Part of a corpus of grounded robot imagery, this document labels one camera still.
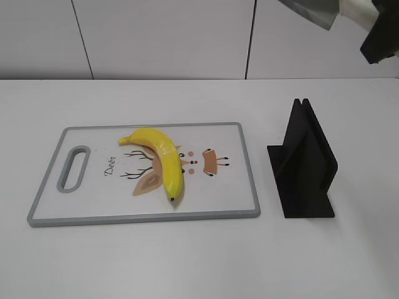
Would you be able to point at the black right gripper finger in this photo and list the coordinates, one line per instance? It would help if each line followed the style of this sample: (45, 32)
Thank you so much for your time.
(382, 40)

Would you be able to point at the knife with white speckled handle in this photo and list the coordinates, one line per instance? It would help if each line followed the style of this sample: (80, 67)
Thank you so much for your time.
(324, 12)

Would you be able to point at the yellow plastic banana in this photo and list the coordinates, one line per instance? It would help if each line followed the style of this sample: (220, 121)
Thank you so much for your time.
(166, 152)

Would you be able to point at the black knife stand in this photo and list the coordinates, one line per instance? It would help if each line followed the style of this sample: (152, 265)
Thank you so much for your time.
(304, 165)

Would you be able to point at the white deer cutting board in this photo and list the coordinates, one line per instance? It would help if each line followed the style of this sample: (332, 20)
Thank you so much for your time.
(92, 180)

